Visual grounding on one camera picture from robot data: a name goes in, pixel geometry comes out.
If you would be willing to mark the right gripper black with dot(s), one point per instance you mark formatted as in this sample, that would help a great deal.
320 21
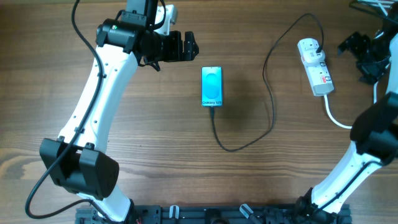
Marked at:
372 72

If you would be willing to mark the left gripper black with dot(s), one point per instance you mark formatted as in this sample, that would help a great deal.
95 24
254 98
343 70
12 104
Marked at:
175 53

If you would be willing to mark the Galaxy S25 smartphone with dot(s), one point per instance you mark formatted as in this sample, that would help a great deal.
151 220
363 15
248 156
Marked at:
211 87

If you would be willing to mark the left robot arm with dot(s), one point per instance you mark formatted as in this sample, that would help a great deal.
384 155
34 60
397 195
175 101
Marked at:
139 36

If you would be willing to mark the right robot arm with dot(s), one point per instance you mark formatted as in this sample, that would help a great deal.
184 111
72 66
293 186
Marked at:
373 145

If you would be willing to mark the white charger plug adapter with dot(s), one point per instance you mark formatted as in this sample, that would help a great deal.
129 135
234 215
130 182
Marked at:
311 58

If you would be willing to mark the white power strip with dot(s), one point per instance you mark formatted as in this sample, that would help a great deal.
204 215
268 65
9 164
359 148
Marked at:
318 76

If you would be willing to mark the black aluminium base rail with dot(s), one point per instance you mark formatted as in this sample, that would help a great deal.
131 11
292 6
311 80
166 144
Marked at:
174 214

